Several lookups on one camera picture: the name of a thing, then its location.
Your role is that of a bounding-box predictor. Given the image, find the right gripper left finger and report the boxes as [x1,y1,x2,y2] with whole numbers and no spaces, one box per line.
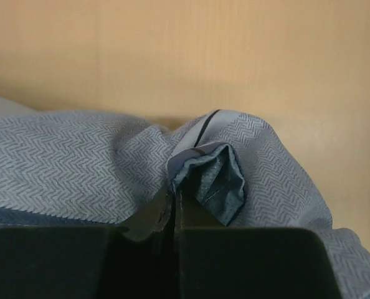
[0,189,174,298]

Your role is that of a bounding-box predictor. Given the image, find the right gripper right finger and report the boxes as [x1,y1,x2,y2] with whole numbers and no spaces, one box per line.
[176,190,341,298]

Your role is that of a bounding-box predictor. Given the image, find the blue striped pillowcase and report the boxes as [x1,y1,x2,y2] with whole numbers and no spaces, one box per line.
[0,97,370,298]

